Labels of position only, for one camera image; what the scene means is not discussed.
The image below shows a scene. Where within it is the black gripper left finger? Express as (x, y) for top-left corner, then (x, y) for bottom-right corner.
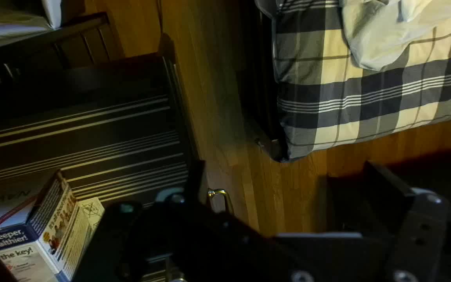
(72, 161), (219, 282)

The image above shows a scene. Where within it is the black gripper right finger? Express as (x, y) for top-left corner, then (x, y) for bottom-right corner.
(328, 161), (450, 282)

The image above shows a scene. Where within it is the open black dresser drawer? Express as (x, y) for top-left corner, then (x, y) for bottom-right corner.
(0, 52), (201, 282)

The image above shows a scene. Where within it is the white blue medicine box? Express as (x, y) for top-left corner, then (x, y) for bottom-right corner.
(0, 171), (82, 282)

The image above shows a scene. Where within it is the plaid blue yellow bed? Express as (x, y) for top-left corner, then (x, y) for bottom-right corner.
(254, 0), (451, 161)

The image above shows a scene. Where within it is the white cloth on bed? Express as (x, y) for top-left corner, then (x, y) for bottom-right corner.
(340, 0), (451, 71)

